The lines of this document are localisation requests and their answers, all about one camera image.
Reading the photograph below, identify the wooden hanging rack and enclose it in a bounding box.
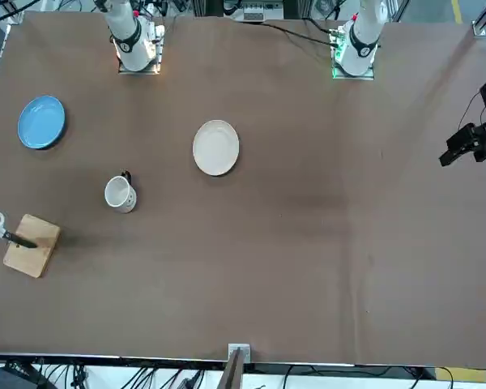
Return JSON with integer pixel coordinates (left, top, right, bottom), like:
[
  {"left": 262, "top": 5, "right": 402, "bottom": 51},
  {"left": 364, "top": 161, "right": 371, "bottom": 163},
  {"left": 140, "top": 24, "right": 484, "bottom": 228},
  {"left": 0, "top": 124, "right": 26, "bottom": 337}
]
[{"left": 0, "top": 189, "right": 62, "bottom": 280}]

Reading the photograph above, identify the white mug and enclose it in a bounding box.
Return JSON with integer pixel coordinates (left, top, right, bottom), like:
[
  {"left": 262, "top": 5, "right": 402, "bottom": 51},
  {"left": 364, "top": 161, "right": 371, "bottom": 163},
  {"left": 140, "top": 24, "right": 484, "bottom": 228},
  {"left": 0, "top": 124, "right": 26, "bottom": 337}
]
[{"left": 104, "top": 169, "right": 139, "bottom": 215}]

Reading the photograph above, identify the grey power strip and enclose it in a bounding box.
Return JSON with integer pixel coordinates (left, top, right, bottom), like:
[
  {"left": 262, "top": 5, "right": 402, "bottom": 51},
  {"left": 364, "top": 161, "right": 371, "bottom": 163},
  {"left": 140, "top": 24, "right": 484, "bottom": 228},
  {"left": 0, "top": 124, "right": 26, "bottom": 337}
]
[{"left": 242, "top": 0, "right": 266, "bottom": 22}]

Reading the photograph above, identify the grey bracket with brown post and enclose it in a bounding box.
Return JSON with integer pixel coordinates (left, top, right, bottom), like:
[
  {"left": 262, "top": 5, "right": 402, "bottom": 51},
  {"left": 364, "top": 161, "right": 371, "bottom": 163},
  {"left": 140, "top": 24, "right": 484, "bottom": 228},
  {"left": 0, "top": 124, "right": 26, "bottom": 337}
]
[{"left": 220, "top": 343, "right": 253, "bottom": 389}]

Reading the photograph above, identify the black cable on table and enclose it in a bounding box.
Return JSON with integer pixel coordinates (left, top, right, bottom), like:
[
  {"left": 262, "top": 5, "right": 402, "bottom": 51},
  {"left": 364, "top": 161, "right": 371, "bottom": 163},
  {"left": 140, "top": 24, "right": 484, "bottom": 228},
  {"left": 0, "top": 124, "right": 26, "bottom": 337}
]
[{"left": 234, "top": 19, "right": 338, "bottom": 48}]

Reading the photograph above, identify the blue plate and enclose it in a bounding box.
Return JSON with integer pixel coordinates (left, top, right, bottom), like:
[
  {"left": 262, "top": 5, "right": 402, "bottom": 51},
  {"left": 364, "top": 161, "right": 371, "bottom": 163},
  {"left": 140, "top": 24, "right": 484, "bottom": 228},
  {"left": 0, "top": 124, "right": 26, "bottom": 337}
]
[{"left": 16, "top": 95, "right": 69, "bottom": 151}]

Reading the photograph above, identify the white plate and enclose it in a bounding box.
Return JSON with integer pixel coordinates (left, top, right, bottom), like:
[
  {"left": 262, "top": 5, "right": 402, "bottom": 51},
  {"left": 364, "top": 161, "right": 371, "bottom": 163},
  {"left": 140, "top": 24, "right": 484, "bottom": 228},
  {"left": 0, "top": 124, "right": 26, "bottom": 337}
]
[{"left": 192, "top": 119, "right": 241, "bottom": 177}]

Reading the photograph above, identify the black box under table edge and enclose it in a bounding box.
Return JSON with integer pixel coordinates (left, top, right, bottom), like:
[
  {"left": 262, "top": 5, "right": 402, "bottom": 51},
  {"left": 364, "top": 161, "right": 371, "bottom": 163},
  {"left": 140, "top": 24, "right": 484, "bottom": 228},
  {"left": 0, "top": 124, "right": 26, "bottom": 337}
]
[{"left": 0, "top": 361, "right": 46, "bottom": 389}]

